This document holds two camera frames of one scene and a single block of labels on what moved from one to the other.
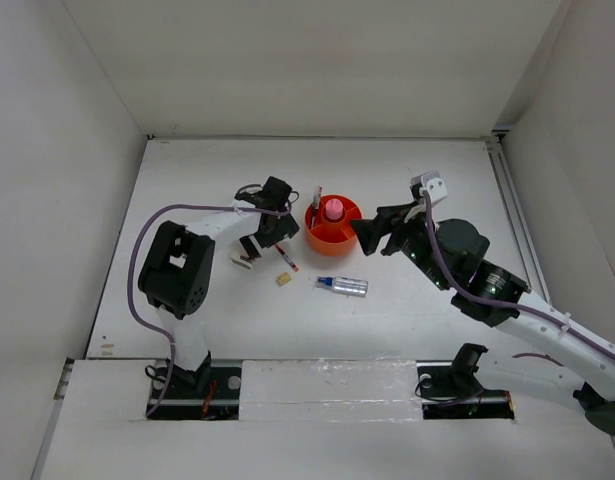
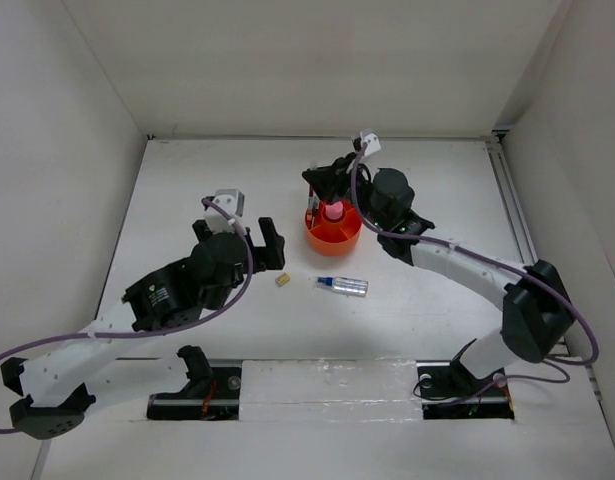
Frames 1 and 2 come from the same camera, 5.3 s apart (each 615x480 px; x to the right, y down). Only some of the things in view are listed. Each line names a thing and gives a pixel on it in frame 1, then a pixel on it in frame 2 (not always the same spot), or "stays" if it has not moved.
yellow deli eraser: (283, 278) stays
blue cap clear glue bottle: (343, 285) stays
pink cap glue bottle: (334, 208) stays
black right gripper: (369, 231) to (327, 181)
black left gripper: (284, 228) to (268, 257)
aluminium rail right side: (520, 224) stays
